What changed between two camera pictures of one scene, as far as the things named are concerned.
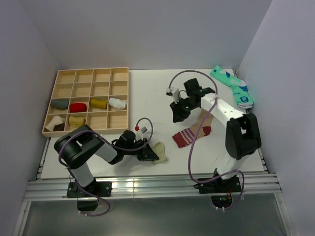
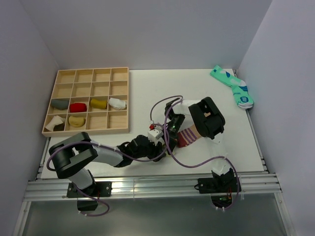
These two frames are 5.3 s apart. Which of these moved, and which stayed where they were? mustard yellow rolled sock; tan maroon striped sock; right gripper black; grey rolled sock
Moved: right gripper black
Stayed: tan maroon striped sock; mustard yellow rolled sock; grey rolled sock
